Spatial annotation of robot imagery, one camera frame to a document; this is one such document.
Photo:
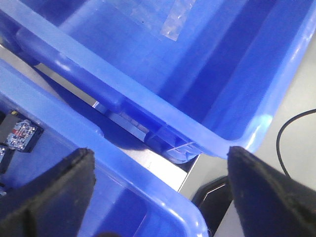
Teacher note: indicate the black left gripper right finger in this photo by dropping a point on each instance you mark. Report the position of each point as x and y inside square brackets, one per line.
[268, 203]

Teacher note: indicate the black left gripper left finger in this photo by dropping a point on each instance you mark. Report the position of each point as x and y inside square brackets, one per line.
[53, 204]

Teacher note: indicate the black base on floor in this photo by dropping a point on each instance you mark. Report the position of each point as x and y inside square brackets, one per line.
[213, 200]

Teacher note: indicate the left blue plastic crate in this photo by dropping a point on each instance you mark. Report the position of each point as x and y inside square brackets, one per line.
[128, 199]

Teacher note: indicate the blue plastic crate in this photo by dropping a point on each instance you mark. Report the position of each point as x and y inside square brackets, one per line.
[219, 85]
[128, 199]

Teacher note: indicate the right blue plastic crate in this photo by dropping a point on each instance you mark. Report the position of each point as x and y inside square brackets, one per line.
[219, 85]

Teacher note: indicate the clear tape patch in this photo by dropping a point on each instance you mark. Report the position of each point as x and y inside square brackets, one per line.
[176, 18]

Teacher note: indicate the black switch contact block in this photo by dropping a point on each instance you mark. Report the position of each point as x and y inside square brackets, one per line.
[19, 133]

